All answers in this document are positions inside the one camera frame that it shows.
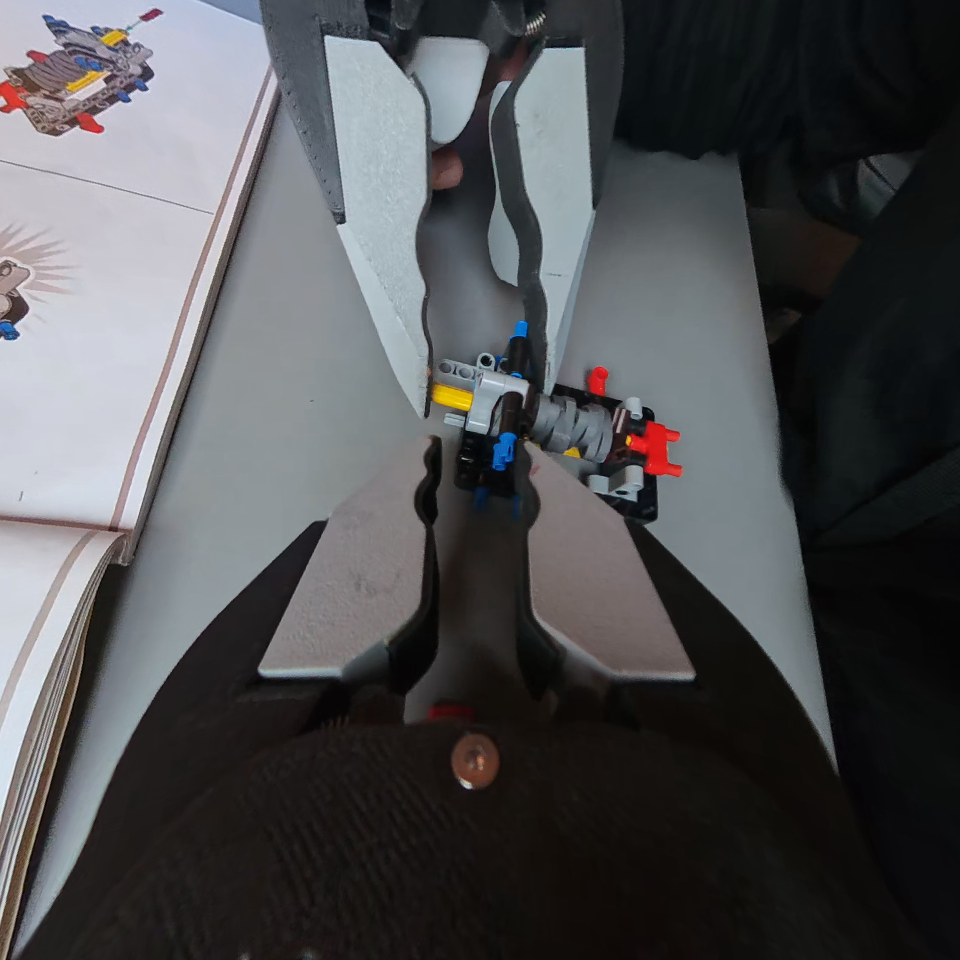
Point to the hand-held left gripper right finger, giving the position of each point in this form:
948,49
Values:
600,592

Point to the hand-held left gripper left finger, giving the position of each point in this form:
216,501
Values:
352,592

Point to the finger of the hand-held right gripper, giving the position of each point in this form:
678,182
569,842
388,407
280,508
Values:
566,150
382,187

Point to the black lego frame assembly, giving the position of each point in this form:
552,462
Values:
570,427

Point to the small yellow lego connector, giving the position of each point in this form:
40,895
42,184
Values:
450,396

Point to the lego instruction booklet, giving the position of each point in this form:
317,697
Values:
112,300

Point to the person's right hand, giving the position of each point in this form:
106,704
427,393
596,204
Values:
448,169

